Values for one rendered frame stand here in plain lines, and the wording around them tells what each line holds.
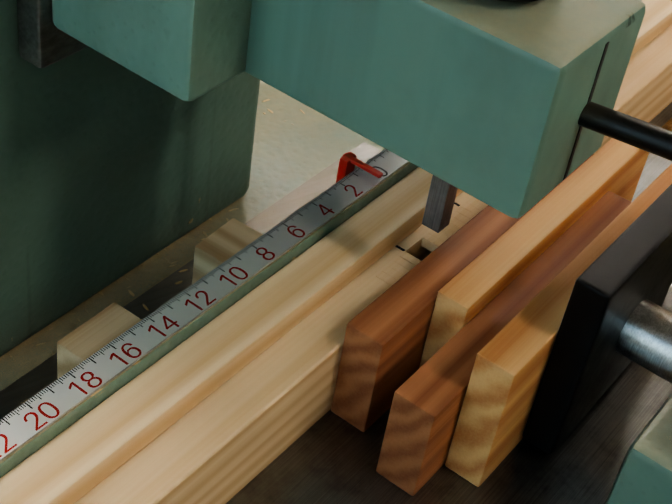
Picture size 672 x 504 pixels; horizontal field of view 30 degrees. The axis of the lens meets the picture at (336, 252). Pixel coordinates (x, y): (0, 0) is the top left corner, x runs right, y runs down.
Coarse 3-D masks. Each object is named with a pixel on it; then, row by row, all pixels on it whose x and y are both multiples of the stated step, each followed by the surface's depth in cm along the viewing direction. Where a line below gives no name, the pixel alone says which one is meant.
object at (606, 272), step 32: (640, 224) 48; (608, 256) 47; (640, 256) 47; (576, 288) 46; (608, 288) 45; (640, 288) 48; (576, 320) 46; (608, 320) 46; (640, 320) 49; (576, 352) 47; (608, 352) 50; (640, 352) 49; (544, 384) 49; (576, 384) 48; (608, 384) 53; (544, 416) 50; (576, 416) 51; (544, 448) 51
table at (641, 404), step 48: (624, 384) 55; (336, 432) 51; (384, 432) 51; (576, 432) 52; (624, 432) 53; (288, 480) 49; (336, 480) 49; (384, 480) 49; (432, 480) 49; (528, 480) 50; (576, 480) 50
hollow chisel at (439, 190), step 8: (432, 176) 52; (432, 184) 52; (440, 184) 52; (448, 184) 52; (432, 192) 53; (440, 192) 52; (448, 192) 52; (456, 192) 53; (432, 200) 53; (440, 200) 52; (448, 200) 52; (432, 208) 53; (440, 208) 53; (448, 208) 53; (424, 216) 53; (432, 216) 53; (440, 216) 53; (448, 216) 53; (424, 224) 54; (432, 224) 53; (440, 224) 53; (448, 224) 54
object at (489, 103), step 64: (256, 0) 49; (320, 0) 47; (384, 0) 45; (448, 0) 44; (576, 0) 46; (640, 0) 47; (256, 64) 51; (320, 64) 49; (384, 64) 47; (448, 64) 45; (512, 64) 43; (576, 64) 43; (384, 128) 48; (448, 128) 46; (512, 128) 44; (576, 128) 47; (512, 192) 46
